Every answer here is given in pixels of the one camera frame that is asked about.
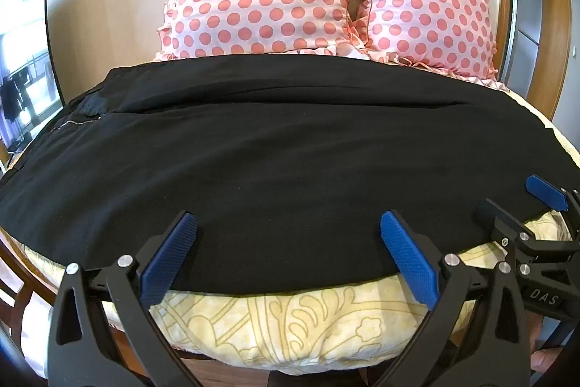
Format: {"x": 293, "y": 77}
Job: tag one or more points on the grey door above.
{"x": 528, "y": 19}

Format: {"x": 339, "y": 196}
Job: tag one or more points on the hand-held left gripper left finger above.
{"x": 174, "y": 244}

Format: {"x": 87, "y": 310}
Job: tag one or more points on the yellow floral bed sheet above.
{"x": 290, "y": 323}

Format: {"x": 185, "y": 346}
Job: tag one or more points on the flat screen television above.
{"x": 27, "y": 74}

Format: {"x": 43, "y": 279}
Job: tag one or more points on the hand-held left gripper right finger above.
{"x": 408, "y": 253}

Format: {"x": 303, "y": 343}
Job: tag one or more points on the black pants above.
{"x": 272, "y": 169}

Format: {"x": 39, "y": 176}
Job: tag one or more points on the wooden bed frame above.
{"x": 22, "y": 278}

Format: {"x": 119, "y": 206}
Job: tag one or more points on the person's right hand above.
{"x": 543, "y": 357}

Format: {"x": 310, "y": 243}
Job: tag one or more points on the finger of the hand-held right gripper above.
{"x": 500, "y": 218}
{"x": 546, "y": 191}

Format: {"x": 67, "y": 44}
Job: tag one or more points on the wooden door frame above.
{"x": 550, "y": 19}

